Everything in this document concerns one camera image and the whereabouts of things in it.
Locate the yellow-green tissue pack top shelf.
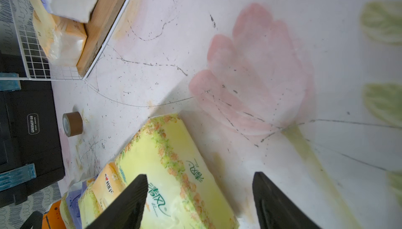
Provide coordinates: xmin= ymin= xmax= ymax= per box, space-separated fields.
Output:
xmin=60 ymin=192 xmax=75 ymax=229

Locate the pink floral table mat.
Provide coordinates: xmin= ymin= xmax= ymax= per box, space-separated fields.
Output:
xmin=52 ymin=0 xmax=402 ymax=229

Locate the yellow tissue pack bottom shelf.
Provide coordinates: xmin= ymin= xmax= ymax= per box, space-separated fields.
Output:
xmin=29 ymin=0 xmax=87 ymax=67

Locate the green tissue pack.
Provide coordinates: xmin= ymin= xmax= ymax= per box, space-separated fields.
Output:
xmin=78 ymin=187 xmax=102 ymax=229
xmin=115 ymin=114 xmax=239 ymax=229

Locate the orange tissue pack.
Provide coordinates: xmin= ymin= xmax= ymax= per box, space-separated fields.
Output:
xmin=42 ymin=200 xmax=66 ymax=229

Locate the black plastic toolbox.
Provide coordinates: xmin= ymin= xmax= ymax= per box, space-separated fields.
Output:
xmin=0 ymin=51 xmax=66 ymax=209

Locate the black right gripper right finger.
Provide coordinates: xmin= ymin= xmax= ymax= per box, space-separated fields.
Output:
xmin=252 ymin=172 xmax=319 ymax=229

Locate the brown tape roll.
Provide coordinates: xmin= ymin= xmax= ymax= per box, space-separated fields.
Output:
xmin=62 ymin=112 xmax=83 ymax=137

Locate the white wire wooden shelf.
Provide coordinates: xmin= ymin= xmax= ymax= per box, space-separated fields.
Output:
xmin=1 ymin=0 xmax=130 ymax=81

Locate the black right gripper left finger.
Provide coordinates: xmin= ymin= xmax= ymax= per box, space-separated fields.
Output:
xmin=88 ymin=174 xmax=148 ymax=229

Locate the purple dog tissue pack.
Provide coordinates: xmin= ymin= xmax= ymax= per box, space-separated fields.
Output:
xmin=66 ymin=178 xmax=95 ymax=229

